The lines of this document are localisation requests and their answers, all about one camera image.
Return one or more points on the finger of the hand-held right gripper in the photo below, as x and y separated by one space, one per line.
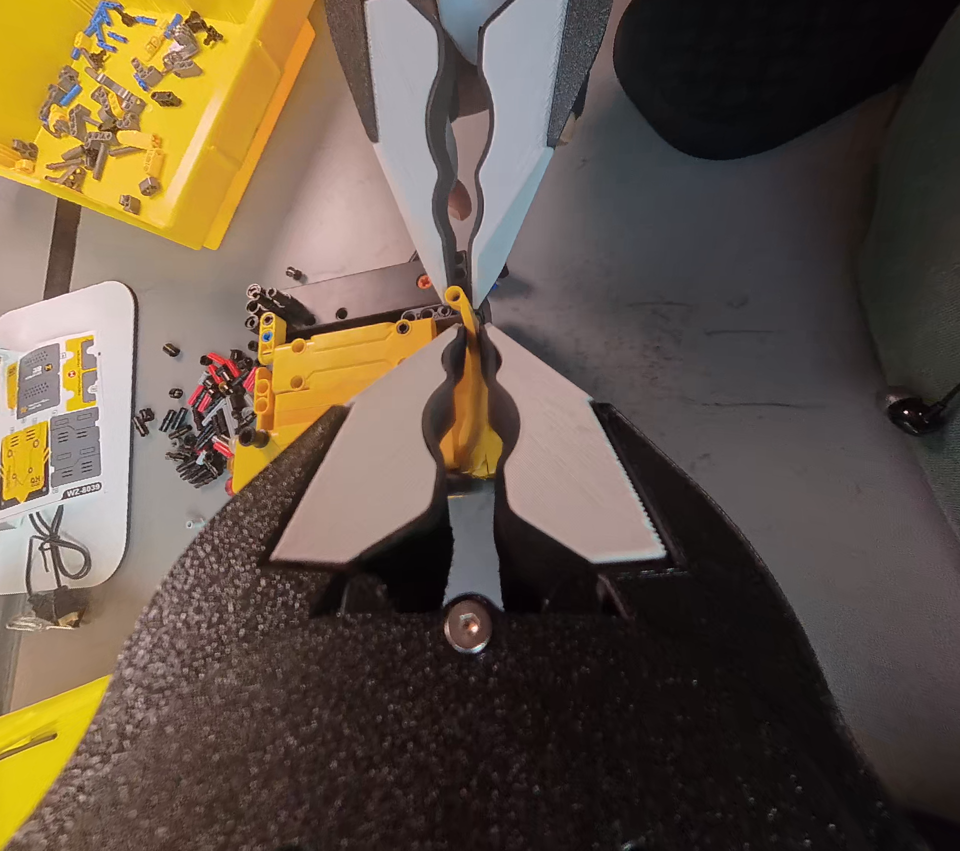
525 101
397 101

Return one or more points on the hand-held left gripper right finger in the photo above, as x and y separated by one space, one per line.
585 483

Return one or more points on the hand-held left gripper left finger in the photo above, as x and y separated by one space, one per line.
360 483

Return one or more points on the yellow lego vehicle model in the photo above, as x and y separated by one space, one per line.
337 356

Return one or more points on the pile of small lego pins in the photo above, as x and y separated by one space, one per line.
206 416

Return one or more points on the pile of mixed lego parts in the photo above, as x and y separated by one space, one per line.
112 101

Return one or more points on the lego sticker sheet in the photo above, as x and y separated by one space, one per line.
45 416

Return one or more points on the thin black lego axle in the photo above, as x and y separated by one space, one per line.
30 744

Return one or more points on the person's right hand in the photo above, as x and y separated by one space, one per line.
460 200

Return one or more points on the white book stand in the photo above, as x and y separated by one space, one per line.
112 528

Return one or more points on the black power plug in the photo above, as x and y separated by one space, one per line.
52 611

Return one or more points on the yellow plastic bin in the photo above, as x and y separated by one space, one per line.
45 791

